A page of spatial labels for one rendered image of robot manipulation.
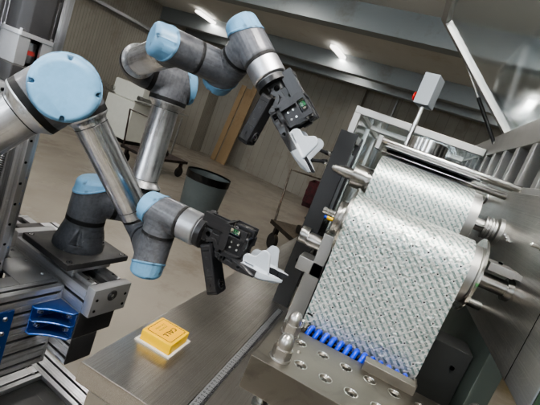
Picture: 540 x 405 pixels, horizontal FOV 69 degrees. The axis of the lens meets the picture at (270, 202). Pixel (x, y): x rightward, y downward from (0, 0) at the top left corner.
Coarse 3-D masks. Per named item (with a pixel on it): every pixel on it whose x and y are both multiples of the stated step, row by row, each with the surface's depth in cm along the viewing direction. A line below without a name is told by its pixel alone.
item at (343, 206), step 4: (340, 204) 81; (344, 204) 81; (348, 204) 81; (340, 208) 80; (344, 208) 80; (336, 212) 80; (340, 212) 80; (344, 212) 80; (336, 216) 80; (340, 216) 79; (336, 220) 80; (340, 220) 79; (332, 224) 80; (336, 224) 80; (332, 228) 81; (336, 228) 80; (332, 232) 82
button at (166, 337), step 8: (160, 320) 82; (152, 328) 78; (160, 328) 79; (168, 328) 80; (176, 328) 81; (144, 336) 77; (152, 336) 76; (160, 336) 77; (168, 336) 78; (176, 336) 79; (184, 336) 80; (152, 344) 76; (160, 344) 76; (168, 344) 75; (176, 344) 77; (168, 352) 76
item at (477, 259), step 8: (336, 232) 78; (480, 248) 73; (480, 256) 72; (472, 264) 71; (480, 264) 71; (472, 272) 71; (464, 280) 71; (472, 280) 71; (464, 288) 71; (456, 296) 73
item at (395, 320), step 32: (352, 256) 76; (320, 288) 79; (352, 288) 77; (384, 288) 75; (416, 288) 73; (320, 320) 79; (352, 320) 77; (384, 320) 75; (416, 320) 73; (384, 352) 76; (416, 352) 74
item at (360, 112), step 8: (360, 112) 173; (368, 112) 172; (376, 112) 171; (352, 120) 175; (384, 120) 170; (392, 120) 169; (352, 128) 175; (408, 128) 168; (416, 128) 166; (424, 136) 166; (432, 136) 165; (440, 136) 164; (448, 144) 163; (456, 144) 162; (464, 144) 161; (472, 152) 160; (480, 152) 160
